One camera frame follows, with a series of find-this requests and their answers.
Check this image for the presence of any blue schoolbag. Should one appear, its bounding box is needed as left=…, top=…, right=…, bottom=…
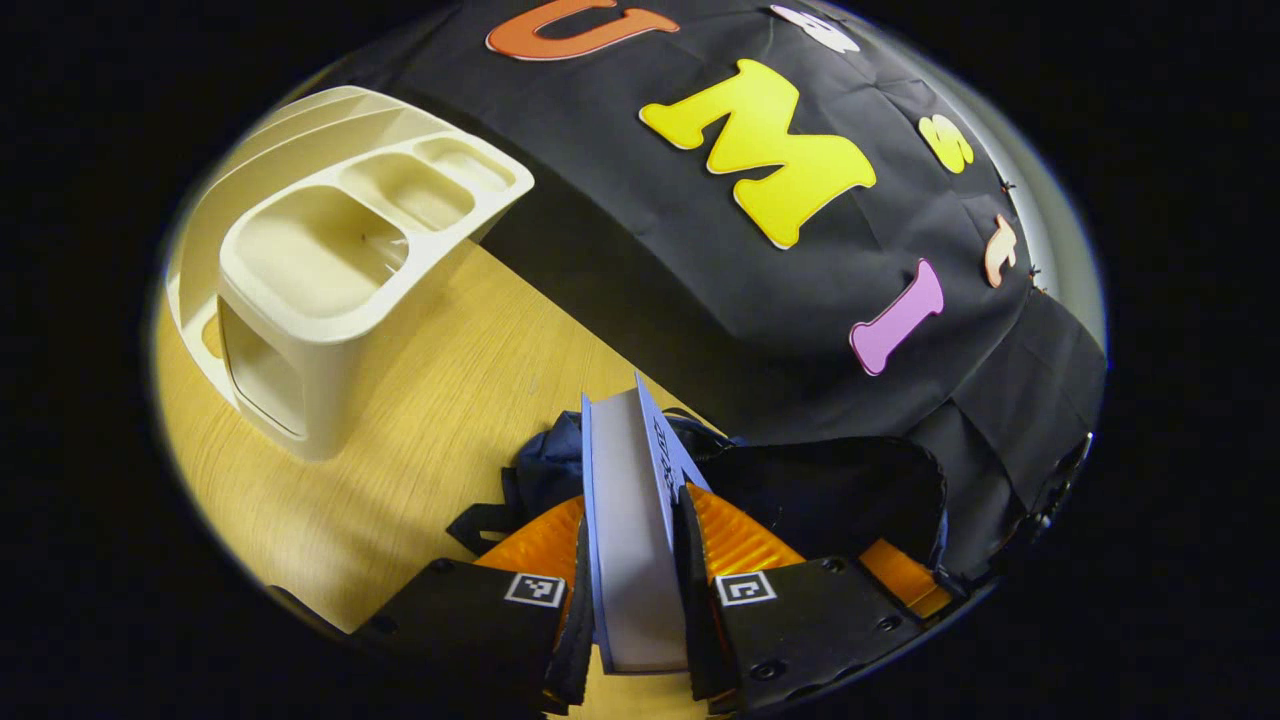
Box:
left=445, top=408, right=951, bottom=591

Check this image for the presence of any grey-blue cover book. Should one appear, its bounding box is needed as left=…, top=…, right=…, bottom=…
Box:
left=580, top=373, right=713, bottom=676

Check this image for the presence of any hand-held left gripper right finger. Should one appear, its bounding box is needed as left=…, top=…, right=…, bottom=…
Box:
left=673, top=483, right=929, bottom=713

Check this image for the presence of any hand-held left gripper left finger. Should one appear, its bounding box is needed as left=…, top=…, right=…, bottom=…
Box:
left=358, top=495, right=598, bottom=715

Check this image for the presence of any white plastic bookshelf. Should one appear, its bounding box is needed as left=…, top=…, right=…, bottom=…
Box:
left=165, top=85, right=536, bottom=463

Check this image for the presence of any black backdrop cloth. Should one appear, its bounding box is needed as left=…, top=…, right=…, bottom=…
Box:
left=300, top=0, right=1109, bottom=591

